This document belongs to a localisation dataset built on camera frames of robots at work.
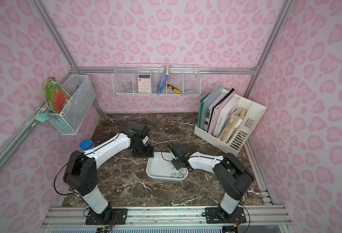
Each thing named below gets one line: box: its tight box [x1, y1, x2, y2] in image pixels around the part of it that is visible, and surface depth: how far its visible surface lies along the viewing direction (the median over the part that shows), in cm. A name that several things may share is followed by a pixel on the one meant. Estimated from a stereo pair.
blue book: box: [156, 64, 170, 96], surface depth 90 cm
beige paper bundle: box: [217, 106, 246, 144], surface depth 92 cm
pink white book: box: [207, 92, 240, 138], surface depth 90 cm
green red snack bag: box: [44, 76, 71, 114], surface depth 74 cm
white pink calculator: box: [137, 73, 152, 93], surface depth 97 cm
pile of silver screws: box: [170, 166, 186, 179], surface depth 88 cm
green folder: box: [197, 83, 223, 131], surface depth 90 cm
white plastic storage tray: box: [145, 151, 189, 181], surface depth 90 cm
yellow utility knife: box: [166, 83, 183, 95], surface depth 100 cm
